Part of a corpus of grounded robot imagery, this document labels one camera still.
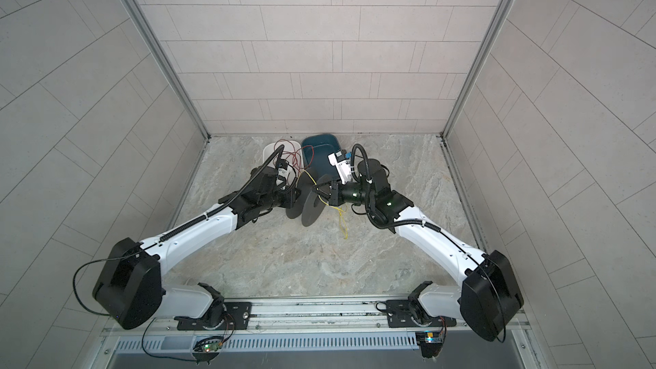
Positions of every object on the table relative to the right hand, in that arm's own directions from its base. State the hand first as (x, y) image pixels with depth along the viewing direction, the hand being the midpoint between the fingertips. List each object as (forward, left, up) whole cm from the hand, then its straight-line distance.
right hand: (314, 192), depth 70 cm
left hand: (+9, +4, -10) cm, 14 cm away
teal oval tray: (+34, +2, -19) cm, 39 cm away
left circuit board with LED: (-31, +28, -21) cm, 47 cm away
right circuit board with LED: (-33, -29, -26) cm, 51 cm away
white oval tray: (+34, +21, -17) cm, 44 cm away
